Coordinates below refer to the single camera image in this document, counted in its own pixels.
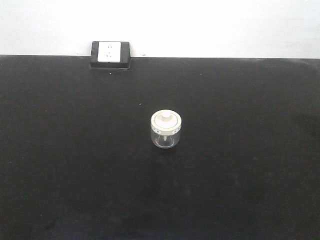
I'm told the glass jar with white lid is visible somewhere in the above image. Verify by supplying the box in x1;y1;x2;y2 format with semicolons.
150;109;182;149

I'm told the black white power socket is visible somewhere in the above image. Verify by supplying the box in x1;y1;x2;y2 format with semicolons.
90;41;131;71

